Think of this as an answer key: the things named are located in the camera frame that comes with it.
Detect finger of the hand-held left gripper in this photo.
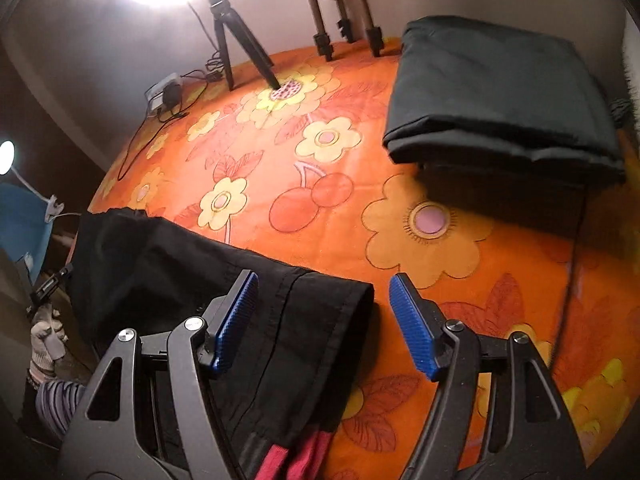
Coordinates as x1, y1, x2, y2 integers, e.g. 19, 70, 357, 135
29, 266, 76, 307

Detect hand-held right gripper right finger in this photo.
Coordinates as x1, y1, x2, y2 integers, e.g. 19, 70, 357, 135
389, 272, 588, 480

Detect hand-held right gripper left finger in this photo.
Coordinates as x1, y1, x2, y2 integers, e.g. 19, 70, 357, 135
57, 270, 261, 480

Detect black pants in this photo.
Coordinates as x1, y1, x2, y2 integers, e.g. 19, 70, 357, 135
70, 207, 376, 480

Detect person's left forearm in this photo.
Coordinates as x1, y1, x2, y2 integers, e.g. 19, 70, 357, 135
35, 379, 87, 441

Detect person's left hand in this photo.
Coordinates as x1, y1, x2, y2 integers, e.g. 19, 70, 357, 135
27, 305, 69, 386

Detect blue chair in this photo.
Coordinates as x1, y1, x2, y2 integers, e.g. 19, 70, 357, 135
0, 182, 53, 281

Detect orange floral blanket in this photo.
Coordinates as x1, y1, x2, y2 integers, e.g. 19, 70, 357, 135
87, 35, 640, 480

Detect white clip lamp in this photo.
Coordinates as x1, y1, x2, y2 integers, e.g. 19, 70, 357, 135
0, 140, 67, 224

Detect red cloth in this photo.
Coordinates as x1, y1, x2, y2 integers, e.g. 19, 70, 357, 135
255, 430, 333, 480

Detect grey power strip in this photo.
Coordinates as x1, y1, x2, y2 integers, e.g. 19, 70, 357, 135
145, 74, 183, 113

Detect folded dark grey cloth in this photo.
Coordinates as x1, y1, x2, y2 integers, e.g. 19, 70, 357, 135
382, 16, 627, 183

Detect small black tripod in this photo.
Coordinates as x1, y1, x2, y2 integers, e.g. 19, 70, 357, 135
206, 0, 281, 92

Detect black power cable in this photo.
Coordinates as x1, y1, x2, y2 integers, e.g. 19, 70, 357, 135
117, 2, 223, 181

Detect thin black cable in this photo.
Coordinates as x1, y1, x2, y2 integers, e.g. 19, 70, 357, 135
547, 180, 588, 366

